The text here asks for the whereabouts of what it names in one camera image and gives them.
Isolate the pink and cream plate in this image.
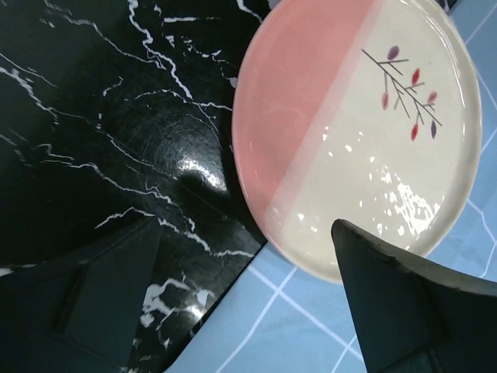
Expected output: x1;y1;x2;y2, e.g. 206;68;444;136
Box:
232;1;482;283

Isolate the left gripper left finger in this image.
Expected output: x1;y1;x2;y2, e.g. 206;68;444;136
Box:
1;219;162;372

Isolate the blue checked cloth napkin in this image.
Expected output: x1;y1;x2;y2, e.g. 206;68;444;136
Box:
171;1;496;372

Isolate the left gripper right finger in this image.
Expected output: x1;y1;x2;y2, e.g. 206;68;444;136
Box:
331;219;496;372

